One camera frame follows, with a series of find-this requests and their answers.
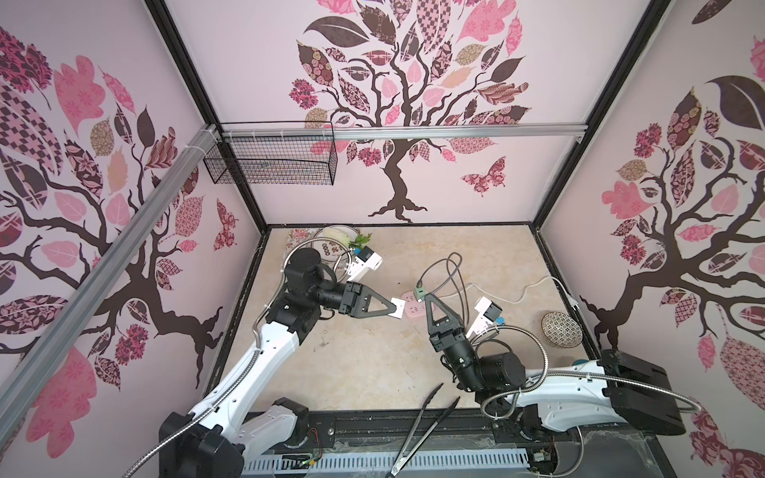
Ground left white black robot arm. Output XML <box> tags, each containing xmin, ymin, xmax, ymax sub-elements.
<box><xmin>125</xmin><ymin>242</ymin><xmax>398</xmax><ymax>477</ymax></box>

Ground aluminium rail back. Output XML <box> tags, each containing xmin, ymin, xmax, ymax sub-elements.
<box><xmin>222</xmin><ymin>123</ymin><xmax>588</xmax><ymax>141</ymax></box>

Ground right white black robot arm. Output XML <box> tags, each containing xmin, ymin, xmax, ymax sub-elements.
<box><xmin>420</xmin><ymin>293</ymin><xmax>702</xmax><ymax>436</ymax></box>

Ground black wire basket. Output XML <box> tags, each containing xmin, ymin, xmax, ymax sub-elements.
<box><xmin>204</xmin><ymin>119</ymin><xmax>339</xmax><ymax>186</ymax></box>

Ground black metal tongs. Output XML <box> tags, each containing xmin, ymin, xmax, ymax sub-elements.
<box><xmin>386</xmin><ymin>384</ymin><xmax>460</xmax><ymax>478</ymax></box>

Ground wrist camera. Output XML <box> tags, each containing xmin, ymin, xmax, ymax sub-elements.
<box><xmin>346</xmin><ymin>246</ymin><xmax>383</xmax><ymax>282</ymax></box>
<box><xmin>466</xmin><ymin>297</ymin><xmax>505</xmax><ymax>339</ymax></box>

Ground aluminium rail left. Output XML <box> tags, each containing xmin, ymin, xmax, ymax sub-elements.
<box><xmin>1</xmin><ymin>125</ymin><xmax>219</xmax><ymax>443</ymax></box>

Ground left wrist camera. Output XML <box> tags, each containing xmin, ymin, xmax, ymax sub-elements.
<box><xmin>346</xmin><ymin>246</ymin><xmax>383</xmax><ymax>282</ymax></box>

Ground black USB cable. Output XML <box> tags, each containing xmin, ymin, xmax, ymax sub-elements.
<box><xmin>414</xmin><ymin>251</ymin><xmax>473</xmax><ymax>327</ymax></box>

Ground pink power strip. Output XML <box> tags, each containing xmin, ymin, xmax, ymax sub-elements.
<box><xmin>400</xmin><ymin>291</ymin><xmax>426</xmax><ymax>321</ymax></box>

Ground floral placemat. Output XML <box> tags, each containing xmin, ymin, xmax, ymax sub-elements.
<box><xmin>285</xmin><ymin>228</ymin><xmax>315</xmax><ymax>253</ymax></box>

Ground white flower with leaves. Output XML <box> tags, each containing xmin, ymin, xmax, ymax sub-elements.
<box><xmin>331</xmin><ymin>229</ymin><xmax>372</xmax><ymax>252</ymax></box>

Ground white power strip cord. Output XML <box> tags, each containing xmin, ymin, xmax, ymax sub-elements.
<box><xmin>426</xmin><ymin>276</ymin><xmax>581</xmax><ymax>309</ymax></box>

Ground patterned round bowl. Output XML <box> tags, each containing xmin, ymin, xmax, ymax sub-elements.
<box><xmin>541</xmin><ymin>312</ymin><xmax>584</xmax><ymax>349</ymax></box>

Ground aluminium rail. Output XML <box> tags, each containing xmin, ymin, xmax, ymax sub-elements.
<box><xmin>1</xmin><ymin>125</ymin><xmax>219</xmax><ymax>443</ymax></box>
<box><xmin>222</xmin><ymin>123</ymin><xmax>588</xmax><ymax>141</ymax></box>

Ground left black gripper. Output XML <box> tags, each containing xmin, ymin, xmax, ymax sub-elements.
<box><xmin>311</xmin><ymin>279</ymin><xmax>396</xmax><ymax>318</ymax></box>

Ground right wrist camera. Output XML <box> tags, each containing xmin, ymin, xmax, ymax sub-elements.
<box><xmin>466</xmin><ymin>297</ymin><xmax>505</xmax><ymax>339</ymax></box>

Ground white slotted cable duct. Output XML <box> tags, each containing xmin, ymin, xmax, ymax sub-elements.
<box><xmin>242</xmin><ymin>448</ymin><xmax>529</xmax><ymax>477</ymax></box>

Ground white patterned plate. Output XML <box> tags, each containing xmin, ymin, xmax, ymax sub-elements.
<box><xmin>311</xmin><ymin>225</ymin><xmax>360</xmax><ymax>261</ymax></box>

